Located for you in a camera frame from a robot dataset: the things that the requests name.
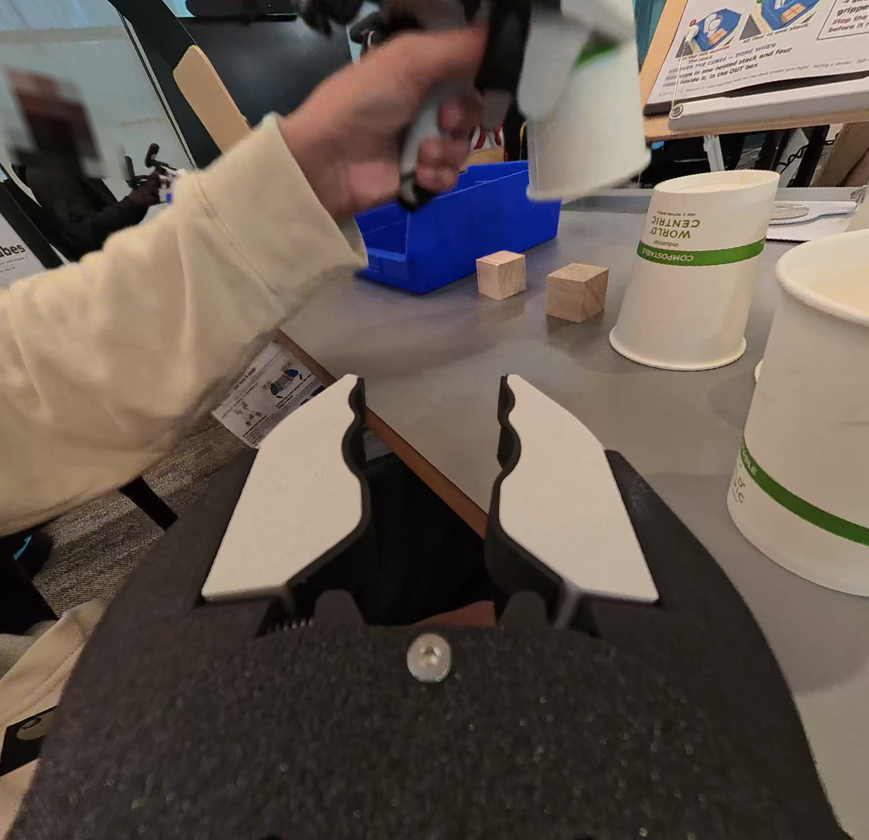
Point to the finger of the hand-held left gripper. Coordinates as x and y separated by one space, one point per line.
546 66

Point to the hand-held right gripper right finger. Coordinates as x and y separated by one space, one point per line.
570 507

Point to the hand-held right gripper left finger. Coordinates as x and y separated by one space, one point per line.
292 500

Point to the white paper cup green band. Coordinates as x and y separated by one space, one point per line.
692 290
590 141
808 412

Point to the person's left forearm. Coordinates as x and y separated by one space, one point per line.
136 351

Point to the person's left hand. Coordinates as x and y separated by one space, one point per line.
353 127

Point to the printed leaflet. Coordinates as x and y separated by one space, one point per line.
268 399

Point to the wooden document board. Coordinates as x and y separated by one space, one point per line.
662 46
203 93

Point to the blue plastic bin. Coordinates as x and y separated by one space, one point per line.
461 236

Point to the light wooden cube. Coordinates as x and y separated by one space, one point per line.
577 293
501 274

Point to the printed instruction sheet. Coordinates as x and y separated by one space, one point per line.
767 32

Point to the person's cream sweater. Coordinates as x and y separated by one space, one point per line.
41 650

